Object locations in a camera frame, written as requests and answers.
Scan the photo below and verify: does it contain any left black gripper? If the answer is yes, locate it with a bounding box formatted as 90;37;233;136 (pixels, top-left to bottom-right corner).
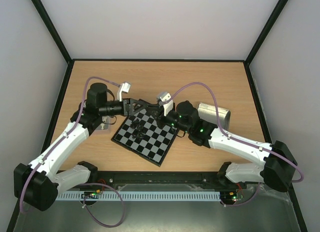
99;98;148;117

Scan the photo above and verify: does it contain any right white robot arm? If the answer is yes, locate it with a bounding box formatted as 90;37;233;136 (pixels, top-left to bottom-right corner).
146;101;297;192

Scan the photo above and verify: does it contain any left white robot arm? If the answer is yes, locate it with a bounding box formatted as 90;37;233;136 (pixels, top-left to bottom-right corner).
13;83;164;211

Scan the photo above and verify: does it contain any pile of black chess pieces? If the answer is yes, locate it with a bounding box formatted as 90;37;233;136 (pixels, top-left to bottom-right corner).
127;119;148;140

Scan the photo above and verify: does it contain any silver tin with white pieces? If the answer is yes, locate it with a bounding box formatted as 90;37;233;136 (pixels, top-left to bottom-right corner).
92;116;111;135

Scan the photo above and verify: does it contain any black and silver chessboard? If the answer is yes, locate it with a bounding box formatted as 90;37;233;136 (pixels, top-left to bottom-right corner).
111;109;178;166

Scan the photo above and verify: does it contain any empty gold-rimmed metal tin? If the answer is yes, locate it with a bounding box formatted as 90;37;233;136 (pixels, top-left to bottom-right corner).
197;103;231;130

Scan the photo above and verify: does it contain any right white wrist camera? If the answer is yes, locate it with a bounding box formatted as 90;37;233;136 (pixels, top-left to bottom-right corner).
156;91;174;116

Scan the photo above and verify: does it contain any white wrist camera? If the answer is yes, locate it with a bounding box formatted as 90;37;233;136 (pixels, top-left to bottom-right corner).
156;91;174;116
117;82;131;101

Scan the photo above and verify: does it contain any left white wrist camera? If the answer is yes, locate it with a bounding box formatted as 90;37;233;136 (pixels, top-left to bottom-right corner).
117;82;131;101

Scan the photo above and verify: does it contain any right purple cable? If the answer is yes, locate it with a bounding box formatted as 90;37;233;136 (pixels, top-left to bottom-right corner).
169;82;305;182

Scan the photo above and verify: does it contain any light blue slotted cable duct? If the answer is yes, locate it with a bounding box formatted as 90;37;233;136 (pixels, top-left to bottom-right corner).
56;191;221;201

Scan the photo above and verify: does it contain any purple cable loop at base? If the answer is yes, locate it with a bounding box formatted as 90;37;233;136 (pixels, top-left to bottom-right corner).
81;181;129;227

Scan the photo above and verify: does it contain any black aluminium frame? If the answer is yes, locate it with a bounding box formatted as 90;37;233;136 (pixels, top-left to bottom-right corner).
0;0;307;231

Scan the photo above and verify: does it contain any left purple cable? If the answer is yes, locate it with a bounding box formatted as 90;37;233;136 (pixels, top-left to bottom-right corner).
19;76;122;214

